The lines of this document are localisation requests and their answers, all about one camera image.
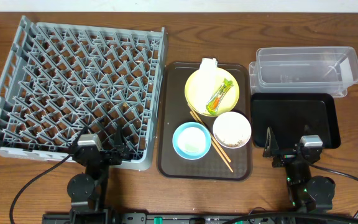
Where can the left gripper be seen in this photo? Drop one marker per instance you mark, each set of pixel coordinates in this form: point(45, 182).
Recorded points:
point(103, 157)

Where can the green snack wrapper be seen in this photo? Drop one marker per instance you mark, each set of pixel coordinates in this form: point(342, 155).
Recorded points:
point(214, 102)

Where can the grey plastic dish rack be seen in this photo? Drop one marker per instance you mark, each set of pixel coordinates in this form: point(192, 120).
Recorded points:
point(60, 78)

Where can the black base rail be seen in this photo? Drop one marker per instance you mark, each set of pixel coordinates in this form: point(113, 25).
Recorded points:
point(142, 218)

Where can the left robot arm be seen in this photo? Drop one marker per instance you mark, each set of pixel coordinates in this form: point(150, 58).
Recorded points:
point(87, 190)

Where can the light blue bowl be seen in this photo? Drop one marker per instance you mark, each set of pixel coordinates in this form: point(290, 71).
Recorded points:
point(184, 154)

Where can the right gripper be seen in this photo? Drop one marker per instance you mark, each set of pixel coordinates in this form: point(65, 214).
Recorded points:
point(271, 150)

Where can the white bowl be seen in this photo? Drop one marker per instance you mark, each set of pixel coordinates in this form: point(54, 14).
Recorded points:
point(232, 130)

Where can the wooden chopstick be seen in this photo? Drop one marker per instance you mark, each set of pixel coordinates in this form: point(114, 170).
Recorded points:
point(213, 146)
point(212, 134)

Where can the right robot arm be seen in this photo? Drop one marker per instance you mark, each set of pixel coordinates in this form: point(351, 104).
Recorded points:
point(307, 193)

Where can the upper wooden chopstick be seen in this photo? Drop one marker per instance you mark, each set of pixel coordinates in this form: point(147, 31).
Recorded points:
point(212, 134)

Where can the black tray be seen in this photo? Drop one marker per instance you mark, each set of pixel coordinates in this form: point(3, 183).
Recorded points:
point(288, 113)

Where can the white cup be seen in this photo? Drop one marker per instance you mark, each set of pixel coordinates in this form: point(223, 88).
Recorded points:
point(192, 140)

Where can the clear plastic bin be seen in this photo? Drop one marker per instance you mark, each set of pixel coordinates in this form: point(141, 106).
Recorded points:
point(330, 70)

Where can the yellow plate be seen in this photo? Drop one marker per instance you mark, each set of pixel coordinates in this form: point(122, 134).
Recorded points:
point(228, 102)

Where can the lower wooden chopstick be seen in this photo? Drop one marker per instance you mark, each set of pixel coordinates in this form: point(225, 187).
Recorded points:
point(213, 146)

